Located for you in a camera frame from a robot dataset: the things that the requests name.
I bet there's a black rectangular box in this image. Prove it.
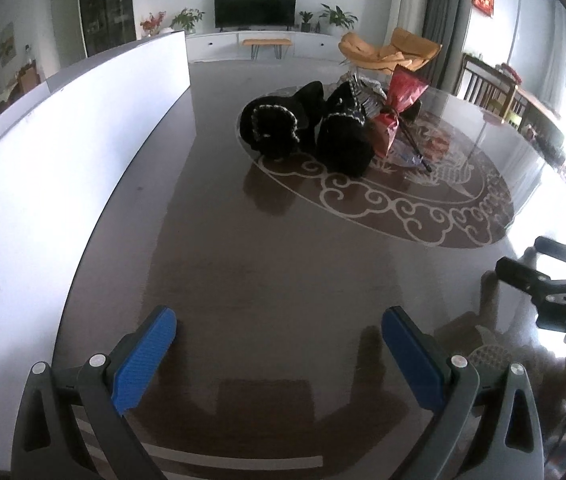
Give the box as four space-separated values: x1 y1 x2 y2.
400 97 424 125

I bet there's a wooden side table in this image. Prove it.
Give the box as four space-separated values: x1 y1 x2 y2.
500 67 564 136

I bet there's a red gift bag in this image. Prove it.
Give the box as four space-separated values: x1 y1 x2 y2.
373 64 430 158

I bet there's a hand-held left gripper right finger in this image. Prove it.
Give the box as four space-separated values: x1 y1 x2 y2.
381 306 546 480

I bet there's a dark patterned glass desktop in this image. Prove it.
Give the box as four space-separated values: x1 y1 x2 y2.
53 57 566 480

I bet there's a small wooden bench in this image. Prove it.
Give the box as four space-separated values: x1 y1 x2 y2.
242 38 293 61

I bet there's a red flower bouquet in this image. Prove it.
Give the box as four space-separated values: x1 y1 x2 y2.
140 11 166 37

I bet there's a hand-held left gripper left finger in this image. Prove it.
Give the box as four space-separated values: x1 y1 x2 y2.
10 305 179 480

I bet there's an orange lounge chair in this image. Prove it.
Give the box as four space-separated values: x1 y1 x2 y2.
338 27 442 78

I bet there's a dark glass cabinet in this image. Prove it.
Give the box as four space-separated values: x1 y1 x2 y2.
78 0 136 58

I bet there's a grey curtain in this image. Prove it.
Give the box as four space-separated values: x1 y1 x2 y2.
423 0 477 92

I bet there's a brown cardboard box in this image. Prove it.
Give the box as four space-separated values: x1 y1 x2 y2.
16 60 39 93

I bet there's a wooden slatted chair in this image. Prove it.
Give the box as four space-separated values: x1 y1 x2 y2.
455 53 518 121

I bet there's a white partition board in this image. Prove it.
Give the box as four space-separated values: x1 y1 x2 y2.
0 30 199 466

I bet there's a crinkled grey plastic wrapper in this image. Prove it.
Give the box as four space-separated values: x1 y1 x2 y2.
348 72 390 117

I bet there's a black fluffy slipper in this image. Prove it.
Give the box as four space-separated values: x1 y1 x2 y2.
315 80 380 178
239 82 325 161

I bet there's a large green potted plant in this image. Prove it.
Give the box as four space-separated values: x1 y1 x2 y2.
319 4 359 29

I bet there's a black pen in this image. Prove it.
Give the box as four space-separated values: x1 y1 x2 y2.
398 125 434 173

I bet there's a white television cabinet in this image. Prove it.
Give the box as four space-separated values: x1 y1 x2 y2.
185 30 349 62

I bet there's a framed wall painting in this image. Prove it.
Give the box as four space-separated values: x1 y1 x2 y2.
0 22 16 66

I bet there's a black television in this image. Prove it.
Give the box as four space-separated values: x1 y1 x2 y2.
214 0 297 29

